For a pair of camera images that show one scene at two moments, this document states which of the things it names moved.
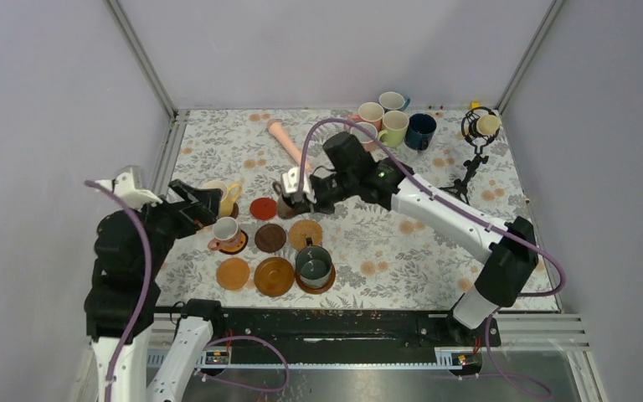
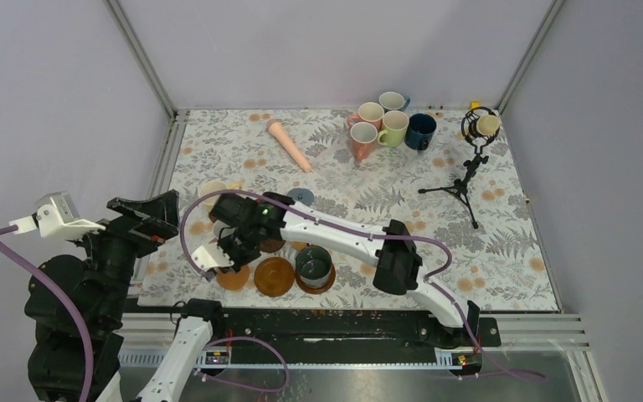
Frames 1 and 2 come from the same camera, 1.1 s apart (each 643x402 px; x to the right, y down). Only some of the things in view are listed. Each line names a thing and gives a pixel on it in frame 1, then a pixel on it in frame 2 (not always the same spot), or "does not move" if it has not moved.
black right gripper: [320, 206] -> [223, 245]
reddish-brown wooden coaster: [316, 291] does not move
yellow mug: [229, 195] does not move
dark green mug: [313, 265] does not move
